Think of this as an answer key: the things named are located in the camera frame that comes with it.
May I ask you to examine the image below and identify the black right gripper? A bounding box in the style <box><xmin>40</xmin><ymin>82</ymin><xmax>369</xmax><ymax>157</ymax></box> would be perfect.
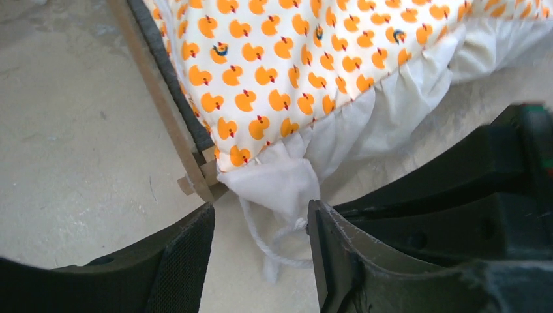
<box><xmin>335</xmin><ymin>103</ymin><xmax>552</xmax><ymax>266</ymax></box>

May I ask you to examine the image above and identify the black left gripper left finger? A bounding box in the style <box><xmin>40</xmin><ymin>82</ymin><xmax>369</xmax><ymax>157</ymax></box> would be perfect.
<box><xmin>1</xmin><ymin>203</ymin><xmax>215</xmax><ymax>312</ymax></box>

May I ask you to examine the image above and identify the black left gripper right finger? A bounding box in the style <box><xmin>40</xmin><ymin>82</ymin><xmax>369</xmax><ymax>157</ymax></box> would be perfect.
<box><xmin>308</xmin><ymin>200</ymin><xmax>552</xmax><ymax>312</ymax></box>

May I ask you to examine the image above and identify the wooden pet bed frame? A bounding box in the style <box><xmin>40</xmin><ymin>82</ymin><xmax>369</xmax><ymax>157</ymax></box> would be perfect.
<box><xmin>108</xmin><ymin>0</ymin><xmax>227</xmax><ymax>202</ymax></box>

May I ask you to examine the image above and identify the orange patterned white blanket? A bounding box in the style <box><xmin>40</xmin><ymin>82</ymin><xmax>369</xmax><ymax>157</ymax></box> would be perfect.
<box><xmin>145</xmin><ymin>1</ymin><xmax>552</xmax><ymax>282</ymax></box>

